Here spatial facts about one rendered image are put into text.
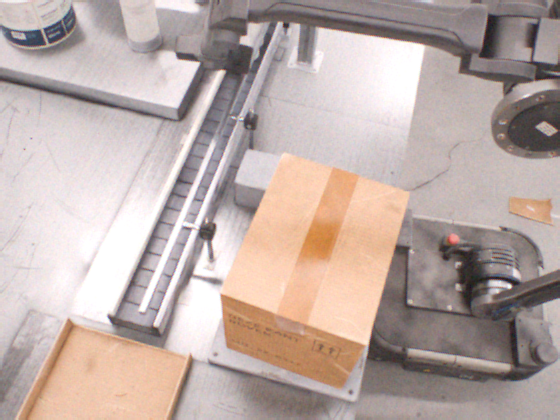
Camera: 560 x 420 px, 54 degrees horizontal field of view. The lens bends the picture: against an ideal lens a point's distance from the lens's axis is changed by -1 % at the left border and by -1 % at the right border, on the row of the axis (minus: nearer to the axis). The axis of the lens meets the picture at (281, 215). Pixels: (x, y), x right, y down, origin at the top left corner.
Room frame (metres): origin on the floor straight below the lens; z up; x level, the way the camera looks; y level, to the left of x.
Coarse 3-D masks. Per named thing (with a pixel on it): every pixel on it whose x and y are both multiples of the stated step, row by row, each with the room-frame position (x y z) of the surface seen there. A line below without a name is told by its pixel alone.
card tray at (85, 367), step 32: (64, 352) 0.30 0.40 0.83; (96, 352) 0.31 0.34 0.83; (128, 352) 0.32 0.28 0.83; (160, 352) 0.32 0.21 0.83; (64, 384) 0.24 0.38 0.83; (96, 384) 0.25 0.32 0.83; (128, 384) 0.25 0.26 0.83; (160, 384) 0.26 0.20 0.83; (32, 416) 0.18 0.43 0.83; (64, 416) 0.18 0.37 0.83; (96, 416) 0.19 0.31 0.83; (128, 416) 0.20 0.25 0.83; (160, 416) 0.20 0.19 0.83
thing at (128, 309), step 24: (264, 48) 1.17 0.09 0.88; (216, 96) 0.97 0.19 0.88; (240, 96) 0.98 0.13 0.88; (216, 120) 0.89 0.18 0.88; (192, 144) 0.81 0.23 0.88; (192, 168) 0.74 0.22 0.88; (216, 168) 0.75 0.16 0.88; (168, 216) 0.61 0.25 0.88; (192, 216) 0.61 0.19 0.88; (168, 240) 0.55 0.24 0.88; (144, 264) 0.49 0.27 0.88; (168, 264) 0.49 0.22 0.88; (144, 288) 0.44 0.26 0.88; (168, 288) 0.45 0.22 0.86; (120, 312) 0.38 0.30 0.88
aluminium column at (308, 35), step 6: (300, 30) 1.17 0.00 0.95; (306, 30) 1.18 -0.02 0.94; (312, 30) 1.17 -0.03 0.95; (300, 36) 1.17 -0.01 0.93; (306, 36) 1.18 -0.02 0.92; (312, 36) 1.17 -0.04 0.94; (300, 42) 1.17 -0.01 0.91; (306, 42) 1.18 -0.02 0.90; (312, 42) 1.17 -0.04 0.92; (300, 48) 1.17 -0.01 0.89; (306, 48) 1.18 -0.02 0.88; (312, 48) 1.17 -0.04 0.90; (300, 54) 1.17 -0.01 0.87; (306, 54) 1.18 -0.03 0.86; (312, 54) 1.17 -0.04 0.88; (300, 60) 1.17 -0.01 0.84; (306, 60) 1.17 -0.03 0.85; (312, 60) 1.17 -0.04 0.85
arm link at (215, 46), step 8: (208, 16) 0.67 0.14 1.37; (208, 32) 0.71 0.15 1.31; (216, 32) 0.61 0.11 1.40; (224, 32) 0.60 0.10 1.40; (232, 32) 0.61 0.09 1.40; (208, 40) 0.75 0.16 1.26; (216, 40) 0.60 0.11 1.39; (224, 40) 0.60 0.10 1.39; (232, 40) 0.60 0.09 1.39; (200, 48) 0.87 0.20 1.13; (208, 48) 0.80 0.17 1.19; (216, 48) 0.79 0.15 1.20; (224, 48) 0.64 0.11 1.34; (232, 48) 0.63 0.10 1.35; (200, 56) 0.84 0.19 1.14; (208, 56) 0.83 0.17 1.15; (216, 56) 0.82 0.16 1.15; (224, 56) 0.83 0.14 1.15; (224, 64) 0.87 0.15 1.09
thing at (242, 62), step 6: (240, 48) 1.00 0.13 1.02; (246, 48) 1.00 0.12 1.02; (252, 48) 1.00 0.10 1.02; (240, 54) 0.98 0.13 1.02; (246, 54) 0.99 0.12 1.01; (252, 54) 0.99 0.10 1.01; (240, 60) 0.98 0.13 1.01; (246, 60) 0.98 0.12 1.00; (228, 66) 0.94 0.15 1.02; (234, 66) 0.96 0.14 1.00; (240, 66) 0.97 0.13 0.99; (246, 66) 0.97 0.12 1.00; (240, 72) 0.96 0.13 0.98; (246, 72) 0.96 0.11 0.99
